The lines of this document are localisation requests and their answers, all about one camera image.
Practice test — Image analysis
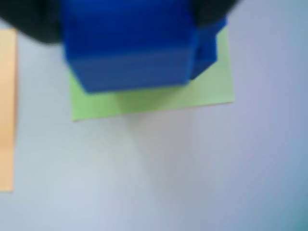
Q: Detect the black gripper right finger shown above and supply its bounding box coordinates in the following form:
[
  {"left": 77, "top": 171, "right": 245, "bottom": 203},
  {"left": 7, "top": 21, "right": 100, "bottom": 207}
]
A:
[{"left": 191, "top": 0, "right": 239, "bottom": 26}]

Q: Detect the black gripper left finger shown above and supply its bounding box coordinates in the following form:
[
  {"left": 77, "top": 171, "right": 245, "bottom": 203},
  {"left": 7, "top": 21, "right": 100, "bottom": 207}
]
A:
[{"left": 0, "top": 0, "right": 65, "bottom": 44}]

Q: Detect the largest blue cube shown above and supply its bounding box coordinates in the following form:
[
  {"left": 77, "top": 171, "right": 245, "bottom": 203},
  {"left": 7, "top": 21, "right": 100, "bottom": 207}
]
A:
[{"left": 191, "top": 30, "right": 218, "bottom": 81}]

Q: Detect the small blue cube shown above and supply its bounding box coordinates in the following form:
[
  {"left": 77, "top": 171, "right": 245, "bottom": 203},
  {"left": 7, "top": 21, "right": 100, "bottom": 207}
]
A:
[{"left": 61, "top": 0, "right": 198, "bottom": 95}]

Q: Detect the green paper square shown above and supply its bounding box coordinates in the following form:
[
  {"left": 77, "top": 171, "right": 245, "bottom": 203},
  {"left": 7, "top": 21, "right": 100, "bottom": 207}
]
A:
[{"left": 68, "top": 26, "right": 235, "bottom": 122}]

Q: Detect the orange paper square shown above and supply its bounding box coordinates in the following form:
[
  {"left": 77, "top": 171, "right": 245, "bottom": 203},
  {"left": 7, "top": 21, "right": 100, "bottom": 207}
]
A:
[{"left": 0, "top": 28, "right": 18, "bottom": 193}]

